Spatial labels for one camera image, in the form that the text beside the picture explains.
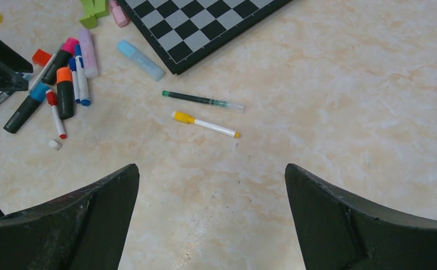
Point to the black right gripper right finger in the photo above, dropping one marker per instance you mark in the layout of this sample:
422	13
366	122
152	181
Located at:
337	229

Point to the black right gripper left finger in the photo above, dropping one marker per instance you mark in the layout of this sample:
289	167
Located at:
83	229

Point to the white marker yellow end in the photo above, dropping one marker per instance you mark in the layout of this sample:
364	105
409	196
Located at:
188	119

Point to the light blue highlighter body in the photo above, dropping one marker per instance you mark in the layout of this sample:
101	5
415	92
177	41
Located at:
142	61

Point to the green ink clear pen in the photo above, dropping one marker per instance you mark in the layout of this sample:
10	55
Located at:
208	101

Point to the black highlighter blue cap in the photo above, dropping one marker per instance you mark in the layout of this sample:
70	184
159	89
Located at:
27	108

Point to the white marker red cap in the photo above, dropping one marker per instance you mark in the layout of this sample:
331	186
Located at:
53	102

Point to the black highlighter pink cap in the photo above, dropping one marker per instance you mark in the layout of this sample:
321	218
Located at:
61	59

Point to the black highlighter orange cap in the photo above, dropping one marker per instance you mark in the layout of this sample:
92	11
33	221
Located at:
65	93

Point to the white marker blue cap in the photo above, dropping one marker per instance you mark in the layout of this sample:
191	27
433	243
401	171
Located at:
84	97

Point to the pale purple highlighter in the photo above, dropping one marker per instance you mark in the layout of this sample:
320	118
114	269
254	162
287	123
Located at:
88	53

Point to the small white cap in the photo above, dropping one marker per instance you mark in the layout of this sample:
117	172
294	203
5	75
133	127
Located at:
54	144

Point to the black grey chessboard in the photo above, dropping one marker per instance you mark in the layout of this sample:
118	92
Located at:
184	32

